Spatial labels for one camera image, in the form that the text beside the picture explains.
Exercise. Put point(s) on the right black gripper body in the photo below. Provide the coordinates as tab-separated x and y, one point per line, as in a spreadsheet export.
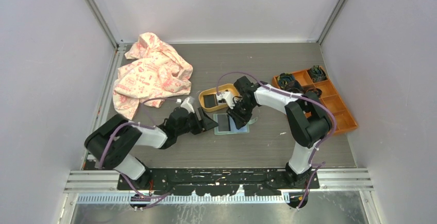
243	104

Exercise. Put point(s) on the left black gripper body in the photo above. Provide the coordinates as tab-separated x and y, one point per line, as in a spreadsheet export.
193	124

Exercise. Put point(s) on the green card holder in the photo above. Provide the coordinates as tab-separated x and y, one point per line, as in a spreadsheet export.
233	129

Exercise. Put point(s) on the black credit card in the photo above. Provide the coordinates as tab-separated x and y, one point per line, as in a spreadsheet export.
210	101

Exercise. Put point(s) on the yellow oval tray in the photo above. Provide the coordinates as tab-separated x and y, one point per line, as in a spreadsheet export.
221	88

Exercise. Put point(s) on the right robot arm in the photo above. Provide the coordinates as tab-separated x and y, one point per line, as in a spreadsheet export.
310	122

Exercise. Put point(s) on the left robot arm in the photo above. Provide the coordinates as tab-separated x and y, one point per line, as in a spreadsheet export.
112	142

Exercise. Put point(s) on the dark rolled item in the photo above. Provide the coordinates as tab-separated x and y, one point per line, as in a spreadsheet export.
294	87
315	90
284	80
317	74

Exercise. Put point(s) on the pink patterned cloth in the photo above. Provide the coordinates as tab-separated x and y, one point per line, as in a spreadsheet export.
156	71

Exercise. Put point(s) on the orange compartment organizer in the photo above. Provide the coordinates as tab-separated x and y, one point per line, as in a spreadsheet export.
330	98

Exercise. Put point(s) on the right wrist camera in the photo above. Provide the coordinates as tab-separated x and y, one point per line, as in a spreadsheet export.
228	98

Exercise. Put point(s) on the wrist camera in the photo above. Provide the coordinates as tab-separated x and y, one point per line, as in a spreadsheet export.
228	98
187	104

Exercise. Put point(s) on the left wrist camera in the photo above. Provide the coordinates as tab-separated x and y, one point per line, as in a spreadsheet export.
187	104

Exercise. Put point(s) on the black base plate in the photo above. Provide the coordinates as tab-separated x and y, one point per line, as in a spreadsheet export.
216	181

